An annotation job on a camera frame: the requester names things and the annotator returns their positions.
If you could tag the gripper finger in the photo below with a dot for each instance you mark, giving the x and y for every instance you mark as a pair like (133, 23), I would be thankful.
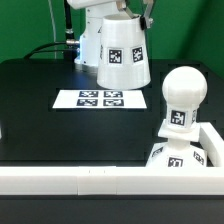
(146, 20)
(122, 6)

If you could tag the white lamp shade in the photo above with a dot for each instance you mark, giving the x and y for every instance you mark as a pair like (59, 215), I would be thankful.
(123, 60)

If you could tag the white lamp bulb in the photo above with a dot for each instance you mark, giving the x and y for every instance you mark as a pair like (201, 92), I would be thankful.
(184, 88)

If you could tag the white lamp base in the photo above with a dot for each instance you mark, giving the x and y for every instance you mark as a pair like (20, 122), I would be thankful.
(177, 151)

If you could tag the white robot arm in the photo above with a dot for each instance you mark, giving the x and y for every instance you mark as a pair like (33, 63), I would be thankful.
(95, 11)

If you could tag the paper sheet with markers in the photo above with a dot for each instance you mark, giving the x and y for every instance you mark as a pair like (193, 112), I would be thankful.
(99, 99)

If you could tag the white fence wall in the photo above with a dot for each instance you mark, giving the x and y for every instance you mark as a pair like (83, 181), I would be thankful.
(122, 180)

